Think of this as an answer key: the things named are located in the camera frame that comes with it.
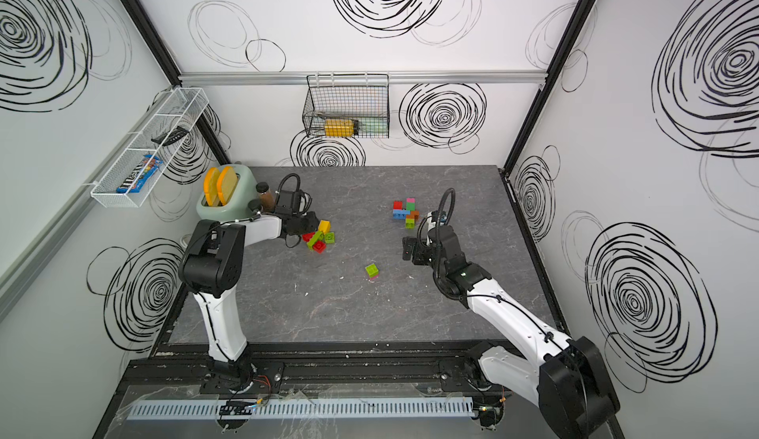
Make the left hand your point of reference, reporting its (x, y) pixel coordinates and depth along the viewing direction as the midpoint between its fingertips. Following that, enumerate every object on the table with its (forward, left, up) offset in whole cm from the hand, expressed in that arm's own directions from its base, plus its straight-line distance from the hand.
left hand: (316, 222), depth 104 cm
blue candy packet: (-11, +34, +34) cm, 49 cm away
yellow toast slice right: (0, +24, +20) cm, 31 cm away
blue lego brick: (+4, -30, +2) cm, 30 cm away
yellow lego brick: (-3, -4, +2) cm, 5 cm away
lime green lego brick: (-20, -21, +3) cm, 29 cm away
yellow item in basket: (+12, -10, +32) cm, 36 cm away
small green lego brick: (-1, -34, +2) cm, 34 cm away
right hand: (-15, -34, +15) cm, 40 cm away
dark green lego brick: (+7, -34, +3) cm, 35 cm away
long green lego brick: (-9, -1, +3) cm, 9 cm away
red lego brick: (+7, -29, +3) cm, 30 cm away
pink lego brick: (+10, -34, +3) cm, 36 cm away
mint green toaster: (-3, +22, +11) cm, 25 cm away
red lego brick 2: (-7, +1, +1) cm, 7 cm away
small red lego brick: (-10, -3, +1) cm, 11 cm away
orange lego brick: (+3, -35, +2) cm, 35 cm away
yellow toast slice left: (-3, +28, +20) cm, 34 cm away
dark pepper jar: (+2, +20, +8) cm, 22 cm away
